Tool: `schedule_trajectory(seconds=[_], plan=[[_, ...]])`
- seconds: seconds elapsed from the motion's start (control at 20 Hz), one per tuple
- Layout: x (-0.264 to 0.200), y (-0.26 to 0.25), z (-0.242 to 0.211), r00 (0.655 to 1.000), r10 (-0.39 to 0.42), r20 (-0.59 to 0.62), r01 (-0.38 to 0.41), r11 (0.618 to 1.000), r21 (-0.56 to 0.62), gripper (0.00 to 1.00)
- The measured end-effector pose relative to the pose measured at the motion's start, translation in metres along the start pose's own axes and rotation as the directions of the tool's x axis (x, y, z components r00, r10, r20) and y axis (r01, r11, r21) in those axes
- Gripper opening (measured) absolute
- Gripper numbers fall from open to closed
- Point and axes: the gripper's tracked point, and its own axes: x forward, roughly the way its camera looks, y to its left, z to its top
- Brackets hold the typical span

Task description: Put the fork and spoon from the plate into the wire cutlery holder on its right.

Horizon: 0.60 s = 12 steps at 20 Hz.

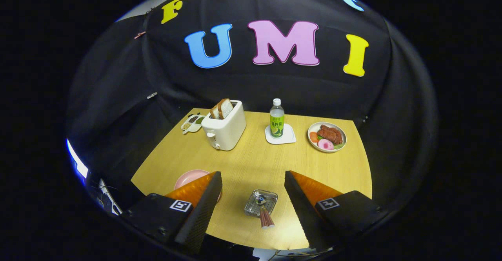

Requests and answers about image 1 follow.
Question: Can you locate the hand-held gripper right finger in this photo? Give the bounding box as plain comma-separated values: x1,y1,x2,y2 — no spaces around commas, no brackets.
284,170,383,252

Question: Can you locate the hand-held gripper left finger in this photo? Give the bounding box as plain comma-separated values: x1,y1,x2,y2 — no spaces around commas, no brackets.
122,171,223,254

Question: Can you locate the spoon with red checked handle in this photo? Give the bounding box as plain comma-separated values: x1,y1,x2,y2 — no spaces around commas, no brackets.
255,195,271,229

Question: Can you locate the pink plate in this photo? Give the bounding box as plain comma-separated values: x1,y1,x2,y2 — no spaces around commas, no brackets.
174,169,223,203

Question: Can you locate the perforated metal basket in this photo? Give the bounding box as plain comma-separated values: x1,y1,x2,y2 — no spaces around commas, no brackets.
244,189,278,219

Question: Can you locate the white coaster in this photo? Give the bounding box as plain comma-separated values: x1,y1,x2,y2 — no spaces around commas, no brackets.
265,124,297,145

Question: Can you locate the white toaster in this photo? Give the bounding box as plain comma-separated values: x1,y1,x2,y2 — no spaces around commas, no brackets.
201,100,247,151

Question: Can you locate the brown meat piece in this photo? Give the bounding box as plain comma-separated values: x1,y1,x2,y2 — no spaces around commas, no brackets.
317,124,343,144

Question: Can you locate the white divided condiment tray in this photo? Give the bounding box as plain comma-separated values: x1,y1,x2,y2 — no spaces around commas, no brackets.
181,114,206,134

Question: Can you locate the green tea bottle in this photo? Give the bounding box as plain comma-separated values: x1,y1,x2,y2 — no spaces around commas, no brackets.
269,98,285,139

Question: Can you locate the white food plate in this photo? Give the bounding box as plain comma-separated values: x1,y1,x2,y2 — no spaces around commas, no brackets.
307,122,347,153

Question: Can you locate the large bread slice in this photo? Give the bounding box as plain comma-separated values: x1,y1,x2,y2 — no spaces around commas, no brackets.
217,98,234,119

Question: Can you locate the lit computer screen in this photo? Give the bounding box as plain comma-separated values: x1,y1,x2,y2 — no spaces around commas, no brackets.
66,137,90,185

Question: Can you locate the white metal frame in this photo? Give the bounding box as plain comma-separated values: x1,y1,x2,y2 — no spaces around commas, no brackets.
97,179,120,215

